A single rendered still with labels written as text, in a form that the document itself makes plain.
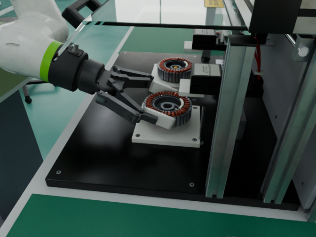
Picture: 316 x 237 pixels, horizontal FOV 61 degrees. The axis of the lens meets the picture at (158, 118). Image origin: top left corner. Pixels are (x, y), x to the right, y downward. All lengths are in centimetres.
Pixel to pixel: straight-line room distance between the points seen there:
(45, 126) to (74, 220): 159
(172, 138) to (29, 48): 35
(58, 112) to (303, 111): 193
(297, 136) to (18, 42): 53
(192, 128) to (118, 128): 17
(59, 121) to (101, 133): 145
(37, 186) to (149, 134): 25
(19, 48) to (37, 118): 158
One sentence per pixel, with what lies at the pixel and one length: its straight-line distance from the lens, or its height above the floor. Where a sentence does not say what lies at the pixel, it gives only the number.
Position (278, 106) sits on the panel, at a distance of 68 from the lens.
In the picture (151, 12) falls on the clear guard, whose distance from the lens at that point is 40.
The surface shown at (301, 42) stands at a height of 105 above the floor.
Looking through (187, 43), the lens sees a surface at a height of 88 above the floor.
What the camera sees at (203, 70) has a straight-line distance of 57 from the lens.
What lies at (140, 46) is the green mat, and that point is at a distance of 116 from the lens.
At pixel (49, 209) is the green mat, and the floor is 75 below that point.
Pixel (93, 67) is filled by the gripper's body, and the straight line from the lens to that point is 59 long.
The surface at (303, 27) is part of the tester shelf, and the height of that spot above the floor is 108.
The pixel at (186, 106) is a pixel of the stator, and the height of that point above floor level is 83.
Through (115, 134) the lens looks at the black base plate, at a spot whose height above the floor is 77.
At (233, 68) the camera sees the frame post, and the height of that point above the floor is 102.
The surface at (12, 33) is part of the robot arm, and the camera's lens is 63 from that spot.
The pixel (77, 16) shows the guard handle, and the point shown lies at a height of 105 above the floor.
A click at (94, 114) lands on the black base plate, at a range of 71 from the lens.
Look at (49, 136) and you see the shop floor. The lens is 196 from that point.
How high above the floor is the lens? 117
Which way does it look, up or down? 36 degrees down
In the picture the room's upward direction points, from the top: straight up
